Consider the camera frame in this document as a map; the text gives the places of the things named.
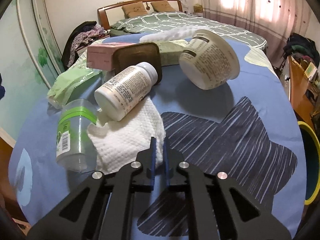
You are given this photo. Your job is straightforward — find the clear green label cup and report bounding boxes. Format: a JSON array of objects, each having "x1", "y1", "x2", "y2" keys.
[{"x1": 56, "y1": 99, "x2": 97, "y2": 172}]

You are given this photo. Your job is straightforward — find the white paper towel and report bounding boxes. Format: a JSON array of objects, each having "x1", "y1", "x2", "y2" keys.
[{"x1": 87, "y1": 96, "x2": 165, "y2": 174}]

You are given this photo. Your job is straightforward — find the white pill bottle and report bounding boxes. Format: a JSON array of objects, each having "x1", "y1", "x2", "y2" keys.
[{"x1": 94, "y1": 62, "x2": 158, "y2": 121}]

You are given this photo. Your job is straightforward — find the green wet wipes pack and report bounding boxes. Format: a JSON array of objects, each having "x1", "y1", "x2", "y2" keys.
[{"x1": 47, "y1": 67, "x2": 101, "y2": 109}]

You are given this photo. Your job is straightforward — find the pink strawberry milk carton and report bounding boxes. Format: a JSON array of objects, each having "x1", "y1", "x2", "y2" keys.
[{"x1": 87, "y1": 42, "x2": 134, "y2": 71}]

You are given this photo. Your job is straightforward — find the brown square lid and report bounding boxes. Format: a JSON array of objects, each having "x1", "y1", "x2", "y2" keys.
[{"x1": 111, "y1": 42, "x2": 162, "y2": 85}]

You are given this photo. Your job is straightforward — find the white foam fruit net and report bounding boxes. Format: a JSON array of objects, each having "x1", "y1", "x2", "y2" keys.
[{"x1": 139, "y1": 25, "x2": 209, "y2": 43}]

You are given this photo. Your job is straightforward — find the yellow rim trash bin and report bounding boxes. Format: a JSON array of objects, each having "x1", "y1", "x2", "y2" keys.
[{"x1": 298, "y1": 121, "x2": 319, "y2": 205}]

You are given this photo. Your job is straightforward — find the blue star tablecloth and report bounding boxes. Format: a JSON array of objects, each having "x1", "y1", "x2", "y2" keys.
[{"x1": 9, "y1": 41, "x2": 306, "y2": 239}]

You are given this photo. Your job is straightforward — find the wooden side cabinet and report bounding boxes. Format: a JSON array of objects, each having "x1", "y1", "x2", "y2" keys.
[{"x1": 287, "y1": 56, "x2": 315, "y2": 131}]

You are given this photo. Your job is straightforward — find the pale green flat box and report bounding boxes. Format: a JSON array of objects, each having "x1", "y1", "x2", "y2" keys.
[{"x1": 155, "y1": 40, "x2": 188, "y2": 67}]

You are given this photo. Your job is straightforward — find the sliding wardrobe door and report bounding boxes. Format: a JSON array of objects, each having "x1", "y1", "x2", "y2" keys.
[{"x1": 1, "y1": 0, "x2": 64, "y2": 147}]

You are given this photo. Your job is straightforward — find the clothes pile on nightstand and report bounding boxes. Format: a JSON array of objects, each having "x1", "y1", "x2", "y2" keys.
[{"x1": 61, "y1": 21, "x2": 104, "y2": 70}]

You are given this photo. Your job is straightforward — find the dark clothes pile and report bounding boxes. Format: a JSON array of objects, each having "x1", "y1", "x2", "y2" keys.
[{"x1": 283, "y1": 33, "x2": 319, "y2": 67}]

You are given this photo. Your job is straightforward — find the green plaid duvet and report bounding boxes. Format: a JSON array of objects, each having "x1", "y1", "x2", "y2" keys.
[{"x1": 111, "y1": 12, "x2": 268, "y2": 50}]

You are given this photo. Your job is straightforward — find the woven basket by window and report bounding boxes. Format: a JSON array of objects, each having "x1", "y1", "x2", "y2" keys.
[{"x1": 193, "y1": 3, "x2": 203, "y2": 14}]

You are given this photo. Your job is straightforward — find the left brown pillow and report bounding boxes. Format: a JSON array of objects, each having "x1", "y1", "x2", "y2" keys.
[{"x1": 121, "y1": 2, "x2": 148, "y2": 18}]

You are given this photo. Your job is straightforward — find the brown pillow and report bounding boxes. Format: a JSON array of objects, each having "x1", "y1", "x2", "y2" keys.
[
  {"x1": 151, "y1": 0, "x2": 175, "y2": 12},
  {"x1": 121, "y1": 2, "x2": 148, "y2": 18}
]

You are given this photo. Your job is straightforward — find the pink white curtain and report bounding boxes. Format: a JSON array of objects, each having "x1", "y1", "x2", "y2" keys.
[{"x1": 199, "y1": 0, "x2": 312, "y2": 67}]

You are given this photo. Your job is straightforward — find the right brown pillow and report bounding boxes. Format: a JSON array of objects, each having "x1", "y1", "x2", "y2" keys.
[{"x1": 151, "y1": 0, "x2": 175, "y2": 12}]

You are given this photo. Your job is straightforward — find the wooden frame bed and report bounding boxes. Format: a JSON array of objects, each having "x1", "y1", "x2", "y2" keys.
[{"x1": 97, "y1": 0, "x2": 268, "y2": 51}]

